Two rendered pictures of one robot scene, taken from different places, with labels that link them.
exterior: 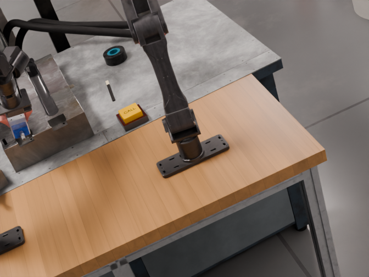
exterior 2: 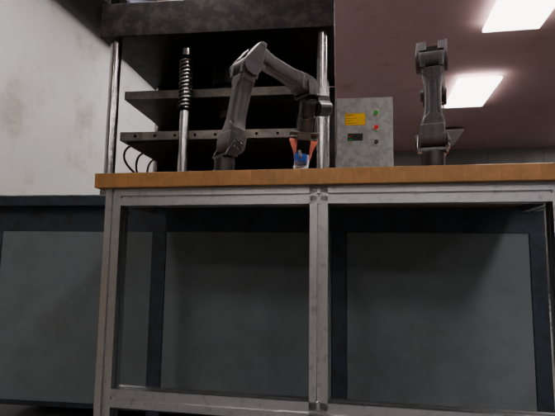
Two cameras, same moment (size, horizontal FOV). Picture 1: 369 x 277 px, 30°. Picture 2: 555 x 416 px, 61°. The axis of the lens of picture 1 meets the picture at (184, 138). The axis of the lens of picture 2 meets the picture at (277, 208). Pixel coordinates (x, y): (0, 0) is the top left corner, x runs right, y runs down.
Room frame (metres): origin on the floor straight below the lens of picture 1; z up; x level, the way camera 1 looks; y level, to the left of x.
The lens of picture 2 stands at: (0.15, -0.01, 0.56)
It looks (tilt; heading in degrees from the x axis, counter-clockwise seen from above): 7 degrees up; 19
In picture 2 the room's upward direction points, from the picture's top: 1 degrees clockwise
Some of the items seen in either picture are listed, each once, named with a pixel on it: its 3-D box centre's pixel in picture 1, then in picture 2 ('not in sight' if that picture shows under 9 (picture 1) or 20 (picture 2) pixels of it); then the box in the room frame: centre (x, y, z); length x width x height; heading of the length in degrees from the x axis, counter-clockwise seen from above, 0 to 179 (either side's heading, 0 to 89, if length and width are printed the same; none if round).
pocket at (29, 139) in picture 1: (26, 140); not in sight; (1.74, 0.45, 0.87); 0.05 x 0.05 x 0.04; 12
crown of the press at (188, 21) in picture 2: not in sight; (230, 73); (2.72, 1.19, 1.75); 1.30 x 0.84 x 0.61; 102
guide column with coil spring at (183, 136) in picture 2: not in sight; (182, 163); (2.36, 1.29, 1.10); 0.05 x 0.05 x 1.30
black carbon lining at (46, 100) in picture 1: (22, 92); not in sight; (1.96, 0.44, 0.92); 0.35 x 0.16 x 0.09; 12
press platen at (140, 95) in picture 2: not in sight; (231, 112); (2.78, 1.20, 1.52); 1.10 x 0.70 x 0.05; 102
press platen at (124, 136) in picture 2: not in sight; (230, 150); (2.77, 1.20, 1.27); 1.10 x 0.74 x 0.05; 102
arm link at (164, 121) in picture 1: (180, 126); (432, 144); (1.50, 0.00, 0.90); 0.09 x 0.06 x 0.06; 88
